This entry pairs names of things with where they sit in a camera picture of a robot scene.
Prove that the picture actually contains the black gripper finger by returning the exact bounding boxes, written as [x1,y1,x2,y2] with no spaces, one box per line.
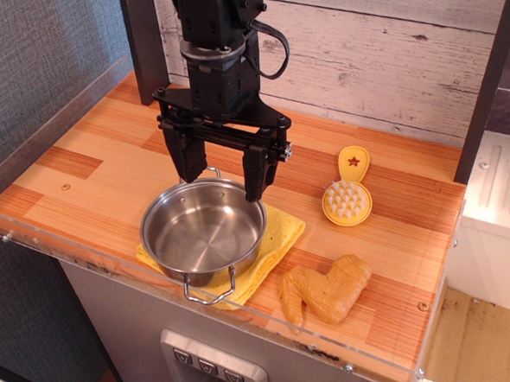
[243,146,278,201]
[160,122,207,183]

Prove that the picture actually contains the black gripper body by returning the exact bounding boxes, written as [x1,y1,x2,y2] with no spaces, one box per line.
[153,31,291,162]

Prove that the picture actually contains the stainless steel pot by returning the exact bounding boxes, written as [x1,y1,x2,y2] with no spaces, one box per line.
[139,167,267,306]

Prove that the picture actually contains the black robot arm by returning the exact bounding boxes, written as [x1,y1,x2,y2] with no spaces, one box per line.
[153,0,291,201]

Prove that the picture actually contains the yellow scrub brush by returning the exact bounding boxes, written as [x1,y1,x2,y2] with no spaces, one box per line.
[322,146,373,227]

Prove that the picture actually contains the yellow folded cloth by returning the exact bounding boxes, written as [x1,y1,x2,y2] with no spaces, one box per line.
[133,200,311,316]

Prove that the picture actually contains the plastic chicken wing toy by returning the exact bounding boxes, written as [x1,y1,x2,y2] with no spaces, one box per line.
[279,254,372,327]

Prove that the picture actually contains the clear acrylic table guard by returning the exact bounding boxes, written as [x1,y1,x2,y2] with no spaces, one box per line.
[0,57,464,382]

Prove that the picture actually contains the silver dispenser panel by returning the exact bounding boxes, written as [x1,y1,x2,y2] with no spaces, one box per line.
[160,329,269,382]

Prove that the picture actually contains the white cabinet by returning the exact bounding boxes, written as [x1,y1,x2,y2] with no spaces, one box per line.
[445,131,510,309]

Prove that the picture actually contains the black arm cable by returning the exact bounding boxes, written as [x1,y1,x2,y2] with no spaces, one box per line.
[242,17,292,81]

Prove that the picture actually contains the dark left frame post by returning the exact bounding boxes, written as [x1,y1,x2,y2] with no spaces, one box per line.
[119,0,169,105]

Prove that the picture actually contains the dark frame post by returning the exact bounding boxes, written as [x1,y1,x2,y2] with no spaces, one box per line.
[454,0,510,184]
[119,0,169,105]

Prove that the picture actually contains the dark right frame post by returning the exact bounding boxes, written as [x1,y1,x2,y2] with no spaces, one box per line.
[454,0,510,184]

